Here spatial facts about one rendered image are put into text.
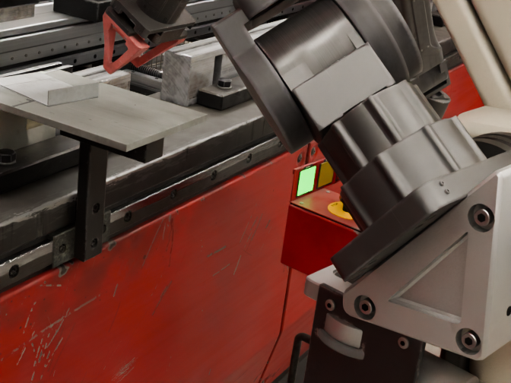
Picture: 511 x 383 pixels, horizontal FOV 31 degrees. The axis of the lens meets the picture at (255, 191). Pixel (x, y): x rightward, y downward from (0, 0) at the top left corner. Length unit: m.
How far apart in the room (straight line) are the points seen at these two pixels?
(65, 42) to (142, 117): 0.61
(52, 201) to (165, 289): 0.39
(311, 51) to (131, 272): 0.95
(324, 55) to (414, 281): 0.15
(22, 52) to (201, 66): 0.32
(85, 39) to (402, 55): 1.32
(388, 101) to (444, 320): 0.13
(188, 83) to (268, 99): 1.12
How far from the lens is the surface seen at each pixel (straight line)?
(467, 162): 0.54
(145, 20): 1.13
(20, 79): 1.35
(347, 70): 0.56
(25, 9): 1.36
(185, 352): 1.74
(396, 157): 0.53
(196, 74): 1.71
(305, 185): 1.60
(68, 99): 1.26
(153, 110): 1.26
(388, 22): 0.58
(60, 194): 1.29
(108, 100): 1.29
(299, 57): 0.58
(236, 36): 0.59
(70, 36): 1.82
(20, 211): 1.24
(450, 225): 0.53
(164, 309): 1.61
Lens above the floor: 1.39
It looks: 22 degrees down
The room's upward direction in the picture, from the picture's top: 7 degrees clockwise
